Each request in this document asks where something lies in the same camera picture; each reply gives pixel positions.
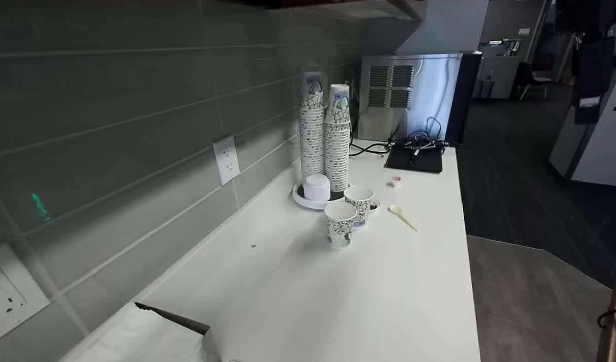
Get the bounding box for stack of white lids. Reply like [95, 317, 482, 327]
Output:
[301, 173, 332, 203]

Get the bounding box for round white tray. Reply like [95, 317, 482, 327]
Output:
[289, 179, 349, 214]

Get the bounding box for tall stack of paper cups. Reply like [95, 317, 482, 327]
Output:
[298, 71, 328, 184]
[322, 83, 351, 197]

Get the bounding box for patterned paper coffee cup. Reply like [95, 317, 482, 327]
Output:
[342, 182, 381, 230]
[322, 199, 361, 253]

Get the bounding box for wooden stir stick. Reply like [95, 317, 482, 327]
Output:
[384, 203, 421, 236]

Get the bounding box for black flat tray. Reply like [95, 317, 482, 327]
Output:
[381, 137, 446, 175]

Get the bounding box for silver reflective appliance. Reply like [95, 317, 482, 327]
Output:
[356, 52, 464, 144]

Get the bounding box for dark overhead cabinet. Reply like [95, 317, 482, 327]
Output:
[235, 0, 430, 24]

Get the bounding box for white background desk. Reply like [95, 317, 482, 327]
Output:
[470, 39, 525, 102]

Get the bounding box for dark office chair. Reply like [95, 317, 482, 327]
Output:
[512, 58, 558, 102]

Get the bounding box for white background cabinet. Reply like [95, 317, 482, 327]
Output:
[548, 63, 616, 191]

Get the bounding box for black power cable with plug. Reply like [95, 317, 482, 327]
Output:
[345, 137, 393, 160]

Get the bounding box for small white wall plate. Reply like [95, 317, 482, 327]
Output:
[211, 134, 244, 187]

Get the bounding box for tangled thin cables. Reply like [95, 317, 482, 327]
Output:
[391, 115, 453, 156]

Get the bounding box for white wall outlet plate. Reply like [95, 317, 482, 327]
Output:
[0, 242, 51, 350]

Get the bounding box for thick black hanging cable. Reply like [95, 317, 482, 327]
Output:
[595, 303, 616, 329]

